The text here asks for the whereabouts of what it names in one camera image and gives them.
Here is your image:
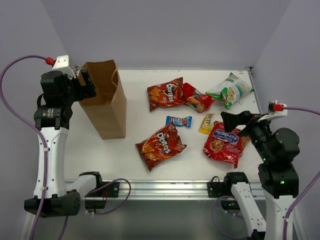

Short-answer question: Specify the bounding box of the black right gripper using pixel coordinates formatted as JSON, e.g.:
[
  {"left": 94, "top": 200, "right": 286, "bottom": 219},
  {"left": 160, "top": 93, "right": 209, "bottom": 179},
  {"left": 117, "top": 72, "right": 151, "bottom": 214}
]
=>
[{"left": 221, "top": 110, "right": 276, "bottom": 163}]

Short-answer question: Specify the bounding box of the red candy assortment bag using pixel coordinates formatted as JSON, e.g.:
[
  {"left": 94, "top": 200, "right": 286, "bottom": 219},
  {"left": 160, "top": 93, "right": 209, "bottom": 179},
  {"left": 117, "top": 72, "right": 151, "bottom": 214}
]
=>
[{"left": 203, "top": 121, "right": 250, "bottom": 169}]

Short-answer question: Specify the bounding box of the brown paper bag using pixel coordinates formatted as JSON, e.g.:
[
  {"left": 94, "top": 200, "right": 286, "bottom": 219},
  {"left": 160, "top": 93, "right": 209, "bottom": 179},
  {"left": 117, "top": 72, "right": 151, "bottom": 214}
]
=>
[{"left": 79, "top": 59, "right": 127, "bottom": 140}]

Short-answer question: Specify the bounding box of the yellow M&M's packet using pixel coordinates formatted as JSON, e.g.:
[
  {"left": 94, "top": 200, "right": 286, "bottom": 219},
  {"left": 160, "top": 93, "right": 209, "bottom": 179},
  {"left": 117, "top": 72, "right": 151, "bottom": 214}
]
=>
[{"left": 198, "top": 113, "right": 215, "bottom": 135}]

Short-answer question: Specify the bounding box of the green Chuba cassava bag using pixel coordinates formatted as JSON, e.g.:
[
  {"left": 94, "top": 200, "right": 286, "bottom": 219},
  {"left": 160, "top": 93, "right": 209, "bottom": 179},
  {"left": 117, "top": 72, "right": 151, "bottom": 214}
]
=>
[{"left": 205, "top": 72, "right": 255, "bottom": 110}]

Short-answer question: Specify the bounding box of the blue M&M's packet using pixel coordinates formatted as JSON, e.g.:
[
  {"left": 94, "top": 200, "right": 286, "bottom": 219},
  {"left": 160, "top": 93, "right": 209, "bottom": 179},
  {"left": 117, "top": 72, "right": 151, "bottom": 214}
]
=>
[{"left": 165, "top": 116, "right": 193, "bottom": 128}]

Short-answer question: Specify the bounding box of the red snack bag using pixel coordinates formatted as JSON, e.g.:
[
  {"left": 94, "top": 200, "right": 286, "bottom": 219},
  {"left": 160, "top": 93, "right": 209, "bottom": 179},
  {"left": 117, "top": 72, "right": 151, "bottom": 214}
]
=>
[{"left": 182, "top": 82, "right": 215, "bottom": 113}]

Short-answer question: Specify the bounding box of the red Doritos bag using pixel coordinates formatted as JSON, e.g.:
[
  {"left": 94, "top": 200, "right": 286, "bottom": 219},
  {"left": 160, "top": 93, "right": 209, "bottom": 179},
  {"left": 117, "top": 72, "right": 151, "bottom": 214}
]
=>
[
  {"left": 147, "top": 77, "right": 185, "bottom": 112},
  {"left": 135, "top": 121, "right": 187, "bottom": 172}
]

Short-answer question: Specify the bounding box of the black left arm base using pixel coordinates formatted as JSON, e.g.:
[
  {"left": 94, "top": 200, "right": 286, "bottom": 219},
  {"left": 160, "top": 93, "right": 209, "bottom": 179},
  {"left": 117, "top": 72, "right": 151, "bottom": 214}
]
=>
[{"left": 84, "top": 181, "right": 120, "bottom": 213}]

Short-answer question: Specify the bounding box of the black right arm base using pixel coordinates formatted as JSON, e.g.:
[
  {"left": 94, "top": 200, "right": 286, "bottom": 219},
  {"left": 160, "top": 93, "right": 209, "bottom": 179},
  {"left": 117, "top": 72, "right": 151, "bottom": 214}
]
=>
[{"left": 206, "top": 176, "right": 240, "bottom": 211}]

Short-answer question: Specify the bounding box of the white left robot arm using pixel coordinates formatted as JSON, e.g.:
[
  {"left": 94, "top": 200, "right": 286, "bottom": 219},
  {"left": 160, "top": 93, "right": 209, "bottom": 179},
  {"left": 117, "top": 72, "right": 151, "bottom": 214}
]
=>
[{"left": 24, "top": 70, "right": 104, "bottom": 218}]

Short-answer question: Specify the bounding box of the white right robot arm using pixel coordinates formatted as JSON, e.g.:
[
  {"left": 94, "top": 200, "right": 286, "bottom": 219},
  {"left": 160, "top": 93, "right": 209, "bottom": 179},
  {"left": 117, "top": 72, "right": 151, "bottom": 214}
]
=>
[{"left": 221, "top": 110, "right": 300, "bottom": 240}]

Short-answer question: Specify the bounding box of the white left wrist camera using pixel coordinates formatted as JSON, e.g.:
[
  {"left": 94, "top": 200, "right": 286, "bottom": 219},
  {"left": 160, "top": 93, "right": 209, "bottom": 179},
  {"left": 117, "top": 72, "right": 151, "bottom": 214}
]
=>
[{"left": 52, "top": 55, "right": 76, "bottom": 79}]

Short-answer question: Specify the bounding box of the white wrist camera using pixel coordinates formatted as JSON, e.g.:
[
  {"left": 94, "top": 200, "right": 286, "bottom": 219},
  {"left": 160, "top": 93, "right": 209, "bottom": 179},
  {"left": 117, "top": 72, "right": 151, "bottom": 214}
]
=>
[
  {"left": 258, "top": 100, "right": 288, "bottom": 122},
  {"left": 52, "top": 55, "right": 76, "bottom": 79}
]

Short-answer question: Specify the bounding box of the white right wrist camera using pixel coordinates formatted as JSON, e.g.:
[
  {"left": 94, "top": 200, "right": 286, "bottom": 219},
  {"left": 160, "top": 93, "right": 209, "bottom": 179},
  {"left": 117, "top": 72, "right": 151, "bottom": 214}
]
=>
[{"left": 258, "top": 100, "right": 288, "bottom": 122}]

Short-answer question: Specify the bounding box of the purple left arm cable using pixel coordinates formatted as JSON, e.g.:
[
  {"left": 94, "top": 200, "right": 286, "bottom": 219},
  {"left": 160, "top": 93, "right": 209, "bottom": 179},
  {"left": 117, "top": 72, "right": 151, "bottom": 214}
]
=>
[{"left": 0, "top": 54, "right": 132, "bottom": 240}]

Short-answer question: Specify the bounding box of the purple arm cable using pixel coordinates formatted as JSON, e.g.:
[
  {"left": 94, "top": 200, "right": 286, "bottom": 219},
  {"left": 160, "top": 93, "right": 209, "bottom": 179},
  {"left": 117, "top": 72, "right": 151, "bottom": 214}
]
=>
[
  {"left": 211, "top": 105, "right": 320, "bottom": 240},
  {"left": 0, "top": 54, "right": 132, "bottom": 240}
]

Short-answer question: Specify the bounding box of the aluminium front mounting rail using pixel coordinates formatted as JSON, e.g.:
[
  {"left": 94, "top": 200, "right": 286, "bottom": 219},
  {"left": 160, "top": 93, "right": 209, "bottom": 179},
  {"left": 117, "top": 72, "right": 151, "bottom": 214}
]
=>
[{"left": 64, "top": 178, "right": 297, "bottom": 201}]

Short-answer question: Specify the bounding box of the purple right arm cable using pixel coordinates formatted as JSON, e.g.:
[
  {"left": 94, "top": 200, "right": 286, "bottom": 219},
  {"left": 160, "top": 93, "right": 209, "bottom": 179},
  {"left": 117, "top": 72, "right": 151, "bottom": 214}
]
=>
[{"left": 211, "top": 105, "right": 320, "bottom": 240}]

